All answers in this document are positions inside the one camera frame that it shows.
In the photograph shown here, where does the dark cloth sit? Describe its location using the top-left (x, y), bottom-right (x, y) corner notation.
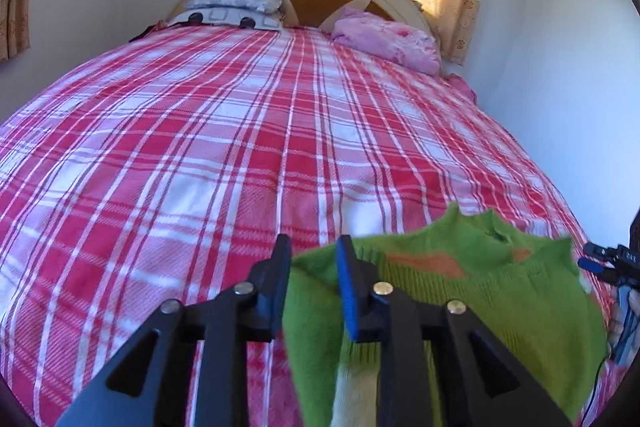
top-left (129, 21), bottom-right (167, 42)

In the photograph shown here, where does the grey white printed pillow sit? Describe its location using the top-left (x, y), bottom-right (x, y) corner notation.
top-left (167, 0), bottom-right (287, 30)

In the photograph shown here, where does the thin black cable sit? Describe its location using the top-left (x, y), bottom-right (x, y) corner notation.
top-left (581, 349), bottom-right (611, 427)

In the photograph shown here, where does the person's right hand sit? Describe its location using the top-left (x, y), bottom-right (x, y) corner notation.
top-left (606, 304), bottom-right (626, 345)

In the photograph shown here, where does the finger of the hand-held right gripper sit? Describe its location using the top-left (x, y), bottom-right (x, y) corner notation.
top-left (577, 257), bottom-right (621, 283)
top-left (582, 242), bottom-right (621, 259)

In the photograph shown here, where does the pink cloth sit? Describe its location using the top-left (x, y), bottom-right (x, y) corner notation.
top-left (445, 74), bottom-right (479, 104)

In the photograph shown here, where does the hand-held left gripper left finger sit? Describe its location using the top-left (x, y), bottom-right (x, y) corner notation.
top-left (55, 234), bottom-right (293, 427)

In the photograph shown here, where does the narrow yellow orange curtain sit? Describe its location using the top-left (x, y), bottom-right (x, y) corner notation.
top-left (0, 0), bottom-right (40, 64)

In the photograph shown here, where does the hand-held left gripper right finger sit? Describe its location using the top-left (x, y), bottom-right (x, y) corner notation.
top-left (336, 234), bottom-right (573, 427)

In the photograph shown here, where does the pink pillow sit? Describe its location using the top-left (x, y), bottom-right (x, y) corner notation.
top-left (331, 7), bottom-right (442, 75)

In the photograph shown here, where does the green orange striped knit sweater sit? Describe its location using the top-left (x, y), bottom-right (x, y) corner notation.
top-left (282, 202), bottom-right (612, 427)

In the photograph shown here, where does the red plaid bed sheet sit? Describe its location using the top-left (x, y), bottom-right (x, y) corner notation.
top-left (0, 26), bottom-right (632, 427)

